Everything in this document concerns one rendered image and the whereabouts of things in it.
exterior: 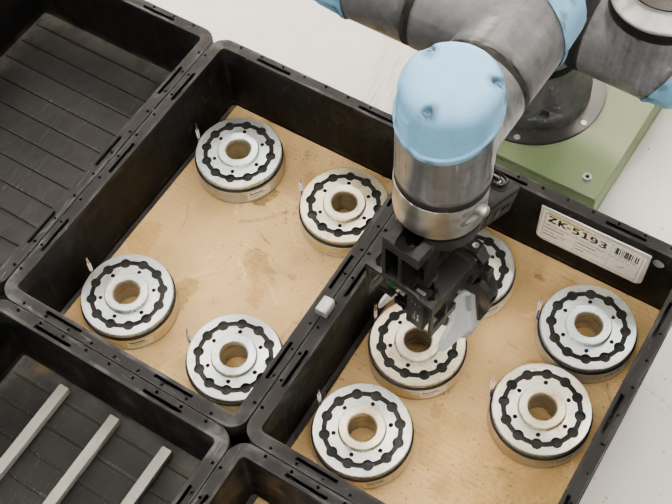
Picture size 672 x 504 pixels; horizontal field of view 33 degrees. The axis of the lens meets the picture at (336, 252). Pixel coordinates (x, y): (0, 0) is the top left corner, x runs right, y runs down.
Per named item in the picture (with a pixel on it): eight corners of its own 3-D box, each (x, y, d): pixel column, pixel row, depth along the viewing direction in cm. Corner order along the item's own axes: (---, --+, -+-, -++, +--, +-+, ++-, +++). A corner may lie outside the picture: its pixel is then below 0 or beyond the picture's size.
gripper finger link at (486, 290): (449, 307, 103) (436, 248, 96) (460, 294, 103) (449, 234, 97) (490, 330, 100) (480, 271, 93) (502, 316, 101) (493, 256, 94)
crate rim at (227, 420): (221, 48, 133) (219, 34, 131) (443, 151, 124) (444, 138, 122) (2, 302, 116) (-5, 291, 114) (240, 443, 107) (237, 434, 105)
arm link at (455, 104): (536, 58, 76) (472, 143, 73) (518, 153, 85) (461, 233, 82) (437, 11, 79) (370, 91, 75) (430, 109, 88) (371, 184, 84)
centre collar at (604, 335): (573, 299, 119) (574, 296, 119) (618, 316, 118) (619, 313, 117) (557, 337, 117) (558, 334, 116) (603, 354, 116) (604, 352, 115)
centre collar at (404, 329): (411, 313, 119) (412, 310, 118) (450, 337, 117) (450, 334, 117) (384, 346, 117) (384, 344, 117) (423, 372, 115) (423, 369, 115)
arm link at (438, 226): (432, 117, 88) (518, 170, 85) (430, 152, 92) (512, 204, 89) (372, 178, 85) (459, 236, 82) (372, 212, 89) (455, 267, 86)
